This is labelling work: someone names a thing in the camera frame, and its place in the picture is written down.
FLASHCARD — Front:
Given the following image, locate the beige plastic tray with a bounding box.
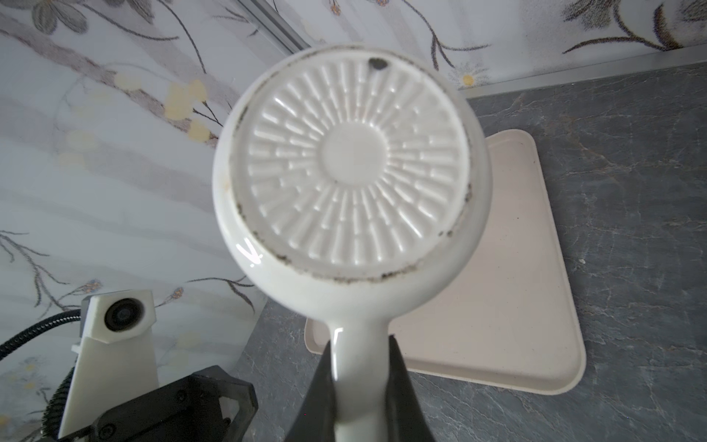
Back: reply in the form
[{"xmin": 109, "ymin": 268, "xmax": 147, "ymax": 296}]
[{"xmin": 305, "ymin": 129, "xmax": 587, "ymax": 396}]

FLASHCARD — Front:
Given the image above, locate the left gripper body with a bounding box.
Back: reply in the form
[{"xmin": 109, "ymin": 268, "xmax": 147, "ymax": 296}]
[{"xmin": 49, "ymin": 366, "xmax": 259, "ymax": 441}]

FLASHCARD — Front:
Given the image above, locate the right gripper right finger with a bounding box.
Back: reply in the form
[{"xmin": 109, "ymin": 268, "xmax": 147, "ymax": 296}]
[{"xmin": 386, "ymin": 335, "xmax": 435, "ymax": 442}]

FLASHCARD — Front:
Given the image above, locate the white round mug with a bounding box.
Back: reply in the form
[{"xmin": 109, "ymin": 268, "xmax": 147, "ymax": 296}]
[{"xmin": 212, "ymin": 44, "xmax": 493, "ymax": 441}]

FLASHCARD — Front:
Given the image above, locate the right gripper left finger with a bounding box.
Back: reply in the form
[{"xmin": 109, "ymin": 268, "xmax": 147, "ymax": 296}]
[{"xmin": 285, "ymin": 343, "xmax": 337, "ymax": 442}]

